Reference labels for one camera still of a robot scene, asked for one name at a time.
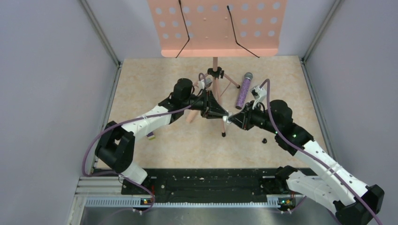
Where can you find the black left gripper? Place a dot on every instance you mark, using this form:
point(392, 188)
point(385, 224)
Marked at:
point(210, 108)

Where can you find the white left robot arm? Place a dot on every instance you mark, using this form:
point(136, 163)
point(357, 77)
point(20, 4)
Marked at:
point(116, 144)

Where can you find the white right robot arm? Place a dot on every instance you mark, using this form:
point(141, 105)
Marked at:
point(352, 201)

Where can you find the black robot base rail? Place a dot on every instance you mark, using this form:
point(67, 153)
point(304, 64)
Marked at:
point(246, 187)

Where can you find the purple green toy block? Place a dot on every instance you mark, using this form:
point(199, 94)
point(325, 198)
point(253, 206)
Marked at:
point(150, 136)

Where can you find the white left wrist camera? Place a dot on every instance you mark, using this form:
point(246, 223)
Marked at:
point(205, 83)

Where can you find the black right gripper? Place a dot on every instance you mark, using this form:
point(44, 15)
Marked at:
point(244, 116)

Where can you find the white earbud charging case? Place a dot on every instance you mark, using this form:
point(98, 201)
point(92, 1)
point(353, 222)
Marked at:
point(227, 118)

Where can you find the pink music stand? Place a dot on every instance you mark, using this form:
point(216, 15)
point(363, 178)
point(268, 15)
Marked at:
point(218, 28)

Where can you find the purple glitter microphone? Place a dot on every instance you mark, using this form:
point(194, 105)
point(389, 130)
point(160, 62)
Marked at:
point(244, 89)

